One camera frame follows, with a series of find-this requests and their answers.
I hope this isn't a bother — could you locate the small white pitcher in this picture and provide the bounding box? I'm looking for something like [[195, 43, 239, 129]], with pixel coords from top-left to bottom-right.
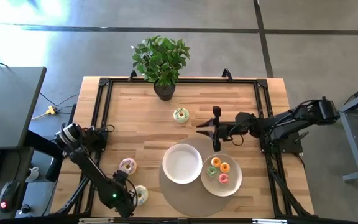
[[25, 166, 40, 183]]

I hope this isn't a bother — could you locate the grey office desk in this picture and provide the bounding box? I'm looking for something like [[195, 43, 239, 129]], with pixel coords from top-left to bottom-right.
[[0, 66, 48, 151]]

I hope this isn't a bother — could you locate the wide shallow cream plate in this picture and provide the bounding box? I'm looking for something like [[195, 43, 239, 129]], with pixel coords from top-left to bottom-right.
[[200, 153, 243, 197]]

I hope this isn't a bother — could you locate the large pink white iced donut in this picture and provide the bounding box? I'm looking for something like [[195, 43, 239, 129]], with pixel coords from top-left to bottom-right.
[[119, 157, 137, 175]]

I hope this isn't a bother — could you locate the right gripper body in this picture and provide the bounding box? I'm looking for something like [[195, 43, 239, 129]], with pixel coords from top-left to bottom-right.
[[212, 105, 239, 152]]

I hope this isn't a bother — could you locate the white deep round dish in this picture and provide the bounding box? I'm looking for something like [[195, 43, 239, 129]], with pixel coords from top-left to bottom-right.
[[162, 143, 203, 185]]

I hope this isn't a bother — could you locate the black desk support beam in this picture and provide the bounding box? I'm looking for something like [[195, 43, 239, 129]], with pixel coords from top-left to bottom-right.
[[23, 129, 65, 183]]

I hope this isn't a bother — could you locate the large green iced donut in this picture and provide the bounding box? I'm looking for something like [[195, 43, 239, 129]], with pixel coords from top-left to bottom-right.
[[173, 107, 190, 124]]

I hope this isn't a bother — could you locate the black aluminium table frame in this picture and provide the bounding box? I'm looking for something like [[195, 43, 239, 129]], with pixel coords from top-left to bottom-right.
[[50, 76, 316, 218]]

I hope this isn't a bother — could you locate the large white blue iced donut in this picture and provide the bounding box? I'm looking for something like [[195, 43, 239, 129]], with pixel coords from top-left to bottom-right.
[[134, 185, 149, 206]]

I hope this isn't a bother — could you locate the black computer mouse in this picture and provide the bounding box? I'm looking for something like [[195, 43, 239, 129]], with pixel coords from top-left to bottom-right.
[[0, 180, 22, 214]]

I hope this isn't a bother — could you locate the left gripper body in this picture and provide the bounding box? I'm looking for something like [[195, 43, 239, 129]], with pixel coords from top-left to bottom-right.
[[114, 170, 129, 187]]

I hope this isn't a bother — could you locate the round beige textured placemat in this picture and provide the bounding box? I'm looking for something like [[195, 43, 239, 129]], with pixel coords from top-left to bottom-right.
[[158, 136, 234, 218]]

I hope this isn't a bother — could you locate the green potted plant black pot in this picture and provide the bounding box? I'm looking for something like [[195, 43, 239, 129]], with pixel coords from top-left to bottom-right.
[[131, 35, 191, 101]]

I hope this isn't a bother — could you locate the black floor cable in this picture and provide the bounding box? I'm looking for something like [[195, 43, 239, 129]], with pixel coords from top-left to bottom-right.
[[39, 91, 80, 109]]

